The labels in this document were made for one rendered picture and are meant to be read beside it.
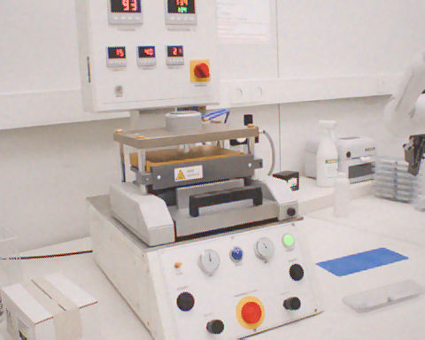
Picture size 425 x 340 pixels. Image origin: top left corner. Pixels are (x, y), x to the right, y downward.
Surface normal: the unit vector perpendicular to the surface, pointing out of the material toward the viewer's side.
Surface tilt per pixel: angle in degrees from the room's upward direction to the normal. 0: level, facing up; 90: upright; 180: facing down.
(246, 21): 90
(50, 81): 90
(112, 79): 90
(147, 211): 41
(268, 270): 65
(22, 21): 90
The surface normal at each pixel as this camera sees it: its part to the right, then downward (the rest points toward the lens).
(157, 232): 0.45, 0.14
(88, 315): 0.66, 0.11
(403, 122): 0.01, 0.58
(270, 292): 0.39, -0.29
